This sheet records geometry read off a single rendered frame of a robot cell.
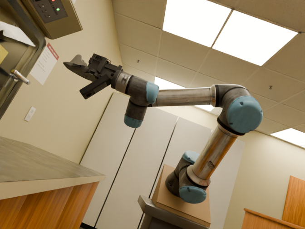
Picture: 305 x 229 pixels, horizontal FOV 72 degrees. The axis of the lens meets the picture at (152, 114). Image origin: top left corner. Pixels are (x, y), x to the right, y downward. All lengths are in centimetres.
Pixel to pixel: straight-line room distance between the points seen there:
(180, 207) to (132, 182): 245
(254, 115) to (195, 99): 24
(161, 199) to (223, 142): 47
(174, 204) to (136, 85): 66
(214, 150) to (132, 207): 284
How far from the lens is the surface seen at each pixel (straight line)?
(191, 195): 99
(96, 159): 364
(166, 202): 114
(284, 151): 491
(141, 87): 74
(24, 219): 83
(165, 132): 365
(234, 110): 76
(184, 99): 89
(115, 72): 77
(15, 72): 82
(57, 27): 95
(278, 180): 477
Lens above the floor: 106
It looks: 16 degrees up
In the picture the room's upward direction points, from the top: 22 degrees clockwise
